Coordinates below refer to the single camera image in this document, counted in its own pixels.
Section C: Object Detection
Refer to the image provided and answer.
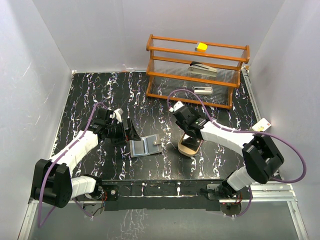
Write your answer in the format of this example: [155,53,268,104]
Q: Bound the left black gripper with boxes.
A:
[106,118,141,147]

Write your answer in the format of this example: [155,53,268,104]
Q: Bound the grey card holder wallet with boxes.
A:
[129,134,162,158]

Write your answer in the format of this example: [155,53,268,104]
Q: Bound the oval wooden tray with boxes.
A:
[178,133,203,157]

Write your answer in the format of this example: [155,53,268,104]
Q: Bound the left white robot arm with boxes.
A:
[30,108,141,208]

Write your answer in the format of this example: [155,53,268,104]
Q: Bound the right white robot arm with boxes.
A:
[169,101,285,199]

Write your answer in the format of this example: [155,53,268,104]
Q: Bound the white card box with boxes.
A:
[250,118,272,132]

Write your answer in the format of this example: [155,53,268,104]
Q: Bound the small white stapler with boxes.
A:
[194,86,213,95]

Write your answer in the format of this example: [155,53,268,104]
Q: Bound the orange wooden shelf rack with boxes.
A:
[146,34,251,109]

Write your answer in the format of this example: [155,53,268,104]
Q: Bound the grey black stapler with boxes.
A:
[188,61,218,78]

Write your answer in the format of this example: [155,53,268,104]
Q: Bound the yellow white block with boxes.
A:
[194,42,208,53]

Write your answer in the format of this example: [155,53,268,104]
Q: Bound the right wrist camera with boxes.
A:
[169,101,185,113]

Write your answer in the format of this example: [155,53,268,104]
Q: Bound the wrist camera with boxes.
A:
[109,108,123,123]
[169,101,185,113]

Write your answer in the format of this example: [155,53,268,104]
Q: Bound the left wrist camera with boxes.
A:
[109,108,123,123]

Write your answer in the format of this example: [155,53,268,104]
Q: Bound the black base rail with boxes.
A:
[74,178,253,212]

